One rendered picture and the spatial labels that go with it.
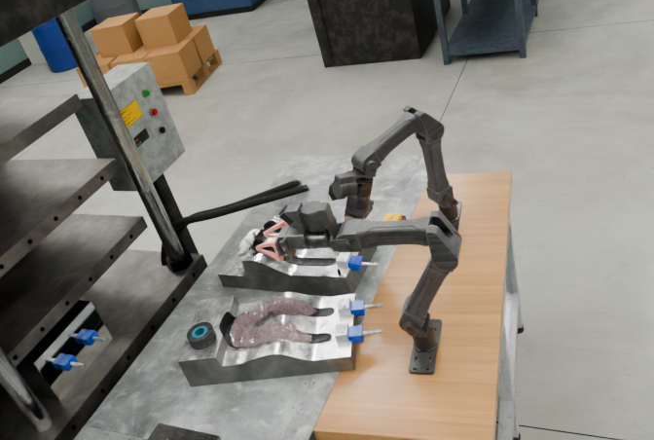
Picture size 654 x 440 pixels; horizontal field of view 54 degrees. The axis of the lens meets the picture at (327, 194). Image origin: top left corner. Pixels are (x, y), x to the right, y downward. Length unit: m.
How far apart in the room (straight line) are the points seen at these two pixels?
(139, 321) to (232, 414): 0.64
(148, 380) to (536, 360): 1.59
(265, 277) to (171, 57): 4.54
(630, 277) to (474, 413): 1.68
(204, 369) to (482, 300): 0.84
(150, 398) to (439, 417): 0.86
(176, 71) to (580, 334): 4.72
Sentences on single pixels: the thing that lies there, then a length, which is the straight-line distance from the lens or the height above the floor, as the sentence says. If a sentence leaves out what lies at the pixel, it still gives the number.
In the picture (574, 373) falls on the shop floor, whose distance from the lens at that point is 2.87.
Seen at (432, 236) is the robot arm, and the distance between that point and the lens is 1.57.
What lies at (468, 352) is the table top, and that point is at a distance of 1.87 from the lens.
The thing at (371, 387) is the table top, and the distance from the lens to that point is 1.84.
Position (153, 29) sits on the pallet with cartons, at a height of 0.63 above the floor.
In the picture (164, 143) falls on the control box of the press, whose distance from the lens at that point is 2.65.
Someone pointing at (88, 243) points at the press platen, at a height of 1.04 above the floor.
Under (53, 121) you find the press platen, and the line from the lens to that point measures 2.23.
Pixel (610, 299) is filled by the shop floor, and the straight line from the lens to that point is 3.17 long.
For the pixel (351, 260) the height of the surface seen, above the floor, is 0.90.
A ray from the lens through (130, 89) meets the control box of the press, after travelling 2.53.
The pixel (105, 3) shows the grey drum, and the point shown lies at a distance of 8.72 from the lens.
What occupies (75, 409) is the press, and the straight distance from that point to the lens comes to 2.23.
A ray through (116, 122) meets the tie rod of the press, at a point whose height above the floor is 1.42.
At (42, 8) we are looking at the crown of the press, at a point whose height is 1.84.
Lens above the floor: 2.16
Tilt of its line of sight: 31 degrees down
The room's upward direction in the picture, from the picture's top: 16 degrees counter-clockwise
